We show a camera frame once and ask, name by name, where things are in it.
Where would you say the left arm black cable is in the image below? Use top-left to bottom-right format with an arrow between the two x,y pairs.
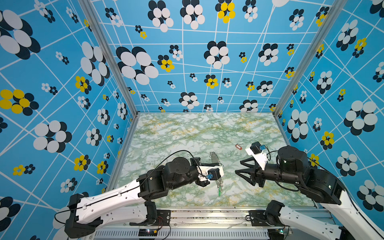
53,149 -> 208,217

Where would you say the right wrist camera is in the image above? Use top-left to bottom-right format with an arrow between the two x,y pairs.
245,142 -> 269,171

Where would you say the right aluminium corner post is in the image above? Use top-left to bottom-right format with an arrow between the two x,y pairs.
273,0 -> 347,119

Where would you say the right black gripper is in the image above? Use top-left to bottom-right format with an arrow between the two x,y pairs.
234,156 -> 301,188

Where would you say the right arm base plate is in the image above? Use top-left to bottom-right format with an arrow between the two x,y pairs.
245,210 -> 286,227

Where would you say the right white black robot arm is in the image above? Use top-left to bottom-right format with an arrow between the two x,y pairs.
235,142 -> 384,240

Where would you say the aluminium corner post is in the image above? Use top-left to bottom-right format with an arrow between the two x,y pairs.
79,0 -> 138,119
273,0 -> 347,119

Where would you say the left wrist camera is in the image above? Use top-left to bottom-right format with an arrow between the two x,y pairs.
197,166 -> 224,183

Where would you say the left aluminium corner post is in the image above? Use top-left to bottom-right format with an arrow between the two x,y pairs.
79,0 -> 138,119

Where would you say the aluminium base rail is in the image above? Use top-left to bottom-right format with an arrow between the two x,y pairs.
80,206 -> 343,240

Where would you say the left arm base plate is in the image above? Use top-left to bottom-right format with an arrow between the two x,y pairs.
129,210 -> 171,227

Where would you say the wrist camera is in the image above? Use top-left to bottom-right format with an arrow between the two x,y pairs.
197,166 -> 224,183
245,142 -> 269,171

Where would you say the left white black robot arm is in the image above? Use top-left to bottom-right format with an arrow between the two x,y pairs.
65,157 -> 224,239

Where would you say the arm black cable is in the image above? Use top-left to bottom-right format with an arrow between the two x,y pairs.
53,149 -> 208,217
265,148 -> 301,193

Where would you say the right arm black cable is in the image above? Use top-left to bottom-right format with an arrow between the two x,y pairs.
265,148 -> 301,193

